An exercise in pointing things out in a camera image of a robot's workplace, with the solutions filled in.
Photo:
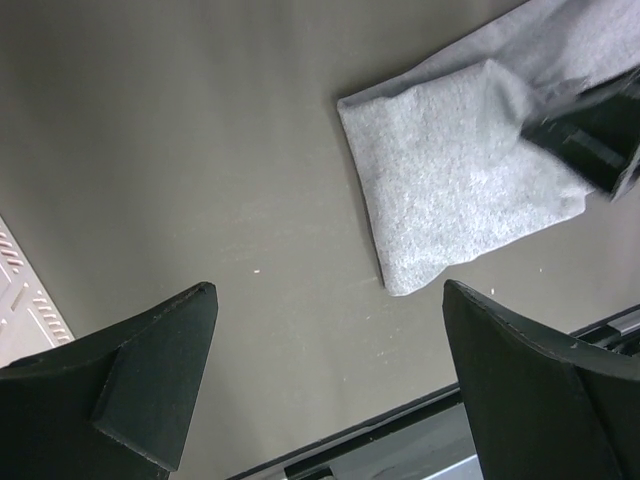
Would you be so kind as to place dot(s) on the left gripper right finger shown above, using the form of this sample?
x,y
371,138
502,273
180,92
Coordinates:
x,y
542,404

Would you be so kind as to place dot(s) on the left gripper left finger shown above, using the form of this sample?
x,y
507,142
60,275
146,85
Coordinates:
x,y
115,404

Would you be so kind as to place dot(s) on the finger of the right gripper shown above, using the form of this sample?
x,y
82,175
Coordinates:
x,y
595,133

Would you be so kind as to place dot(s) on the grey t shirt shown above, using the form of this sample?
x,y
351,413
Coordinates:
x,y
445,174

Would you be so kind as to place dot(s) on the white plastic file organizer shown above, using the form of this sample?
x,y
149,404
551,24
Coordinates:
x,y
30,321

